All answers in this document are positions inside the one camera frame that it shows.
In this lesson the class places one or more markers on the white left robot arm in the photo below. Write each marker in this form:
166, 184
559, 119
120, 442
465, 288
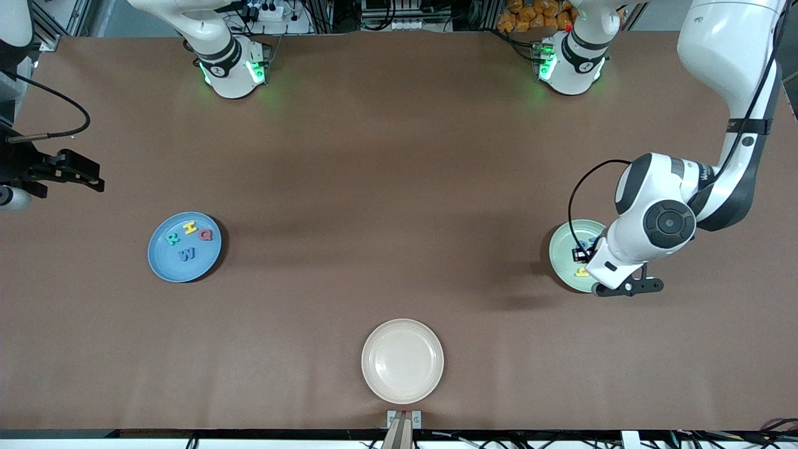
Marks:
667, 221

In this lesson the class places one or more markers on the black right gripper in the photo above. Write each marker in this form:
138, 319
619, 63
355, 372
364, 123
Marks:
19, 163

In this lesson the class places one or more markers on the metal table edge bracket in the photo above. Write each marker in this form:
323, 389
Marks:
393, 416

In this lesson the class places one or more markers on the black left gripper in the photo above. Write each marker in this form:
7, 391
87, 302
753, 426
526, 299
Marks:
590, 247

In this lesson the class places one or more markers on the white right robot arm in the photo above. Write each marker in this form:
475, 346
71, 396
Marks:
227, 75

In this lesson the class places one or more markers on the black equipment rack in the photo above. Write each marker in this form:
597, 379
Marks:
405, 12

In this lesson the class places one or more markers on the white block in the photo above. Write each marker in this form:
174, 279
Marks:
630, 439

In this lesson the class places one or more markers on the red foam letter Q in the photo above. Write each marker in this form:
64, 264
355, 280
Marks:
201, 235

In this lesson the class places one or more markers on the beige plate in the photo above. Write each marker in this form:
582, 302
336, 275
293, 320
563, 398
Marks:
402, 362

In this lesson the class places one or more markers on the blue plate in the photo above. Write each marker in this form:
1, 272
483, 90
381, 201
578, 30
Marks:
199, 265

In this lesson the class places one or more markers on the blue foam capital W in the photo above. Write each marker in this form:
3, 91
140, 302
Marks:
187, 254

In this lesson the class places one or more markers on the yellow foam letter H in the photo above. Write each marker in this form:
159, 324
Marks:
190, 226

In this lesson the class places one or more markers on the teal foam letter R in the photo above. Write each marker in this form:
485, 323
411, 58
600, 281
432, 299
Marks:
173, 238

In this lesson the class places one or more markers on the green plate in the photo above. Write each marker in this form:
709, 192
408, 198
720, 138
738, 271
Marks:
561, 255

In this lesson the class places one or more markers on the aluminium frame profile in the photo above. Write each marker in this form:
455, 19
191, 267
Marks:
47, 28

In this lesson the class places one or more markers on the white power strip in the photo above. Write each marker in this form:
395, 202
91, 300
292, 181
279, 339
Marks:
268, 12

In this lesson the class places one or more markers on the orange snack bag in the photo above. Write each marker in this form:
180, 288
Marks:
530, 15

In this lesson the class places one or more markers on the grey side fixture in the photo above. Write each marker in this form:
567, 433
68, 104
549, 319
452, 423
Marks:
9, 93

